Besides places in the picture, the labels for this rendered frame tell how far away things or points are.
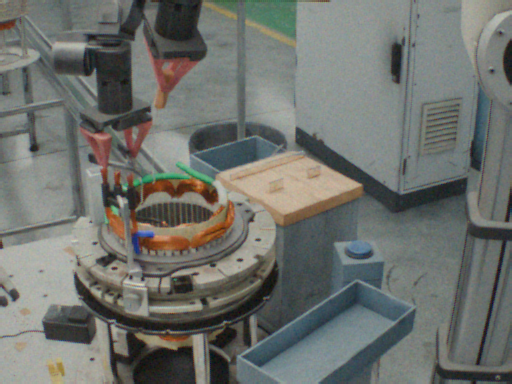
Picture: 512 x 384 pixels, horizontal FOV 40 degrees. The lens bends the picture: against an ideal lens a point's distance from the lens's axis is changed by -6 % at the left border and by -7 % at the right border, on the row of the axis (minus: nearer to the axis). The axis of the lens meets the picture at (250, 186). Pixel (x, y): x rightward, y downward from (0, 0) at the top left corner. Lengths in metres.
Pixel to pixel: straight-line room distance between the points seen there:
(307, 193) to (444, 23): 2.15
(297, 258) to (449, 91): 2.28
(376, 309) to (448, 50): 2.45
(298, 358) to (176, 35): 0.45
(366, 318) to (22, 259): 0.92
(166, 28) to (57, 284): 0.81
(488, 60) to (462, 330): 0.44
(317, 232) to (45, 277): 0.64
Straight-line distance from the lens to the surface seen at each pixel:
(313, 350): 1.00
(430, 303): 2.94
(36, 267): 1.69
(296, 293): 1.36
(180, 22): 0.94
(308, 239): 1.32
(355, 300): 1.10
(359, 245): 1.20
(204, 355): 1.11
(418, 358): 2.65
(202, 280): 1.02
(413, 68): 3.31
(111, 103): 1.14
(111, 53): 1.11
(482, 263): 1.07
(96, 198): 1.15
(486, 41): 0.88
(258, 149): 1.56
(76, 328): 1.41
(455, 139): 3.61
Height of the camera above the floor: 1.65
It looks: 26 degrees down
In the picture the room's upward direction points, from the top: straight up
